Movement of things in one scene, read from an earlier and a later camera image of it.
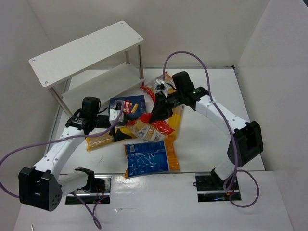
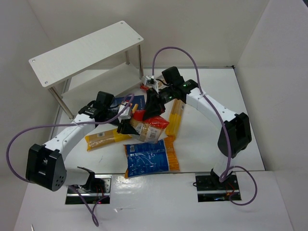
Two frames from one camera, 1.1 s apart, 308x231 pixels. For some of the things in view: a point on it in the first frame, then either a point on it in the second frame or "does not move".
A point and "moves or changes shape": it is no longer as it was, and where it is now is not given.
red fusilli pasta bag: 155,131 moves or changes shape
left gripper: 113,131 → 121,123
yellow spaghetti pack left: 93,142 does not move
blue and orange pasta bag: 150,157 does not move
